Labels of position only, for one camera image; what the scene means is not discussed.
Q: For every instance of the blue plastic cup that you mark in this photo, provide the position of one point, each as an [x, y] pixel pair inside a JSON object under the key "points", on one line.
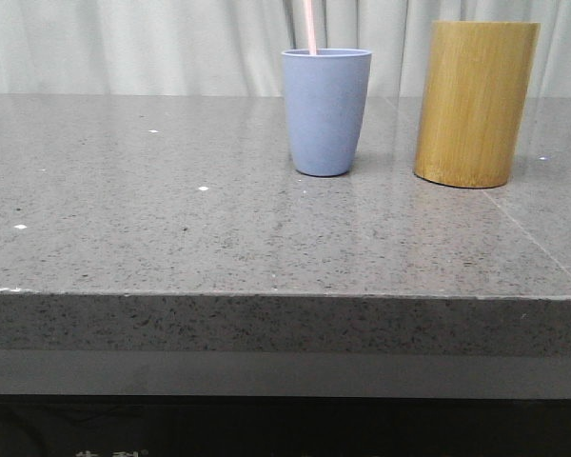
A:
{"points": [[325, 96]]}

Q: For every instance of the bamboo cylinder holder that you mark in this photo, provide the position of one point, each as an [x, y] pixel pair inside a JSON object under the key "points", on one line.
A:
{"points": [[474, 94]]}

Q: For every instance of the white pleated curtain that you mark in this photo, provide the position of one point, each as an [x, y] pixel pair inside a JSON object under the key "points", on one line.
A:
{"points": [[233, 48]]}

